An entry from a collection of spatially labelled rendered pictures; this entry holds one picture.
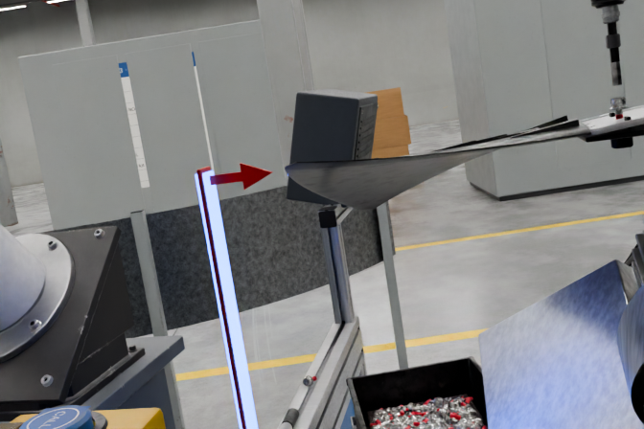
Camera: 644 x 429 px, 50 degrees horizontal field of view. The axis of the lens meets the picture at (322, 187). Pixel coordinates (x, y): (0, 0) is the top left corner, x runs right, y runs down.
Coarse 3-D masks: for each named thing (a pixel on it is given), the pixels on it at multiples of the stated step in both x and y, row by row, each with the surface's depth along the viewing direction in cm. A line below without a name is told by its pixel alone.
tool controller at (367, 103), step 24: (312, 96) 116; (336, 96) 116; (360, 96) 123; (312, 120) 117; (336, 120) 116; (360, 120) 117; (312, 144) 117; (336, 144) 116; (360, 144) 122; (288, 192) 120; (312, 192) 119
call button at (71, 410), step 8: (48, 408) 40; (56, 408) 40; (64, 408) 40; (72, 408) 40; (80, 408) 40; (40, 416) 39; (48, 416) 39; (56, 416) 39; (64, 416) 39; (72, 416) 39; (80, 416) 39; (88, 416) 39; (24, 424) 39; (32, 424) 38; (40, 424) 38; (48, 424) 38; (56, 424) 38; (64, 424) 38; (72, 424) 38; (80, 424) 38; (88, 424) 38
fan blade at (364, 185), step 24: (576, 120) 51; (480, 144) 52; (504, 144) 50; (528, 144) 50; (288, 168) 50; (312, 168) 50; (336, 168) 51; (360, 168) 52; (384, 168) 55; (408, 168) 59; (432, 168) 62; (336, 192) 63; (360, 192) 65; (384, 192) 67
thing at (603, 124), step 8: (624, 112) 57; (632, 112) 55; (640, 112) 54; (584, 120) 58; (592, 120) 57; (600, 120) 56; (608, 120) 54; (616, 120) 53; (624, 120) 52; (632, 120) 49; (640, 120) 49; (592, 128) 50; (600, 128) 50; (608, 128) 50; (616, 128) 49
